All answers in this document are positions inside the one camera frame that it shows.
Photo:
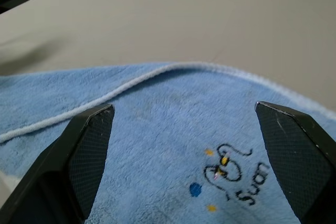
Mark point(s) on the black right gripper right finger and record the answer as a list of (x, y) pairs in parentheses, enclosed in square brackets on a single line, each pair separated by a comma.
[(302, 166)]

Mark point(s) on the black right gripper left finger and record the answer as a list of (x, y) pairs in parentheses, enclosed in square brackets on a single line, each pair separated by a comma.
[(60, 171)]

